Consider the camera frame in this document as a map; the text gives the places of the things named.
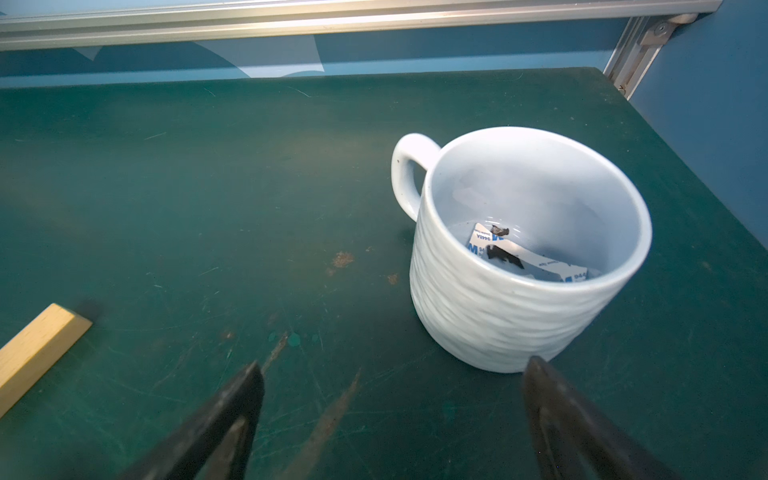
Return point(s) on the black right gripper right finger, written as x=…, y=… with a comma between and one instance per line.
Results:
x=568, y=431

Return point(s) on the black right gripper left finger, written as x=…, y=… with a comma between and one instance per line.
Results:
x=216, y=439

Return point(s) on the wooden block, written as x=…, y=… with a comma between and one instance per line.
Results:
x=35, y=349

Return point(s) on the paper scrap inside mug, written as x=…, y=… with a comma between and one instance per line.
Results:
x=513, y=258

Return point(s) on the light blue ceramic mug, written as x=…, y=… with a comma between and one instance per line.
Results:
x=522, y=237

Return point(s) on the aluminium right frame post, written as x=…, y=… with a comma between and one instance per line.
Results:
x=637, y=48

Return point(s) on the aluminium back frame rail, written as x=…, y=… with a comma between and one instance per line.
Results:
x=216, y=20

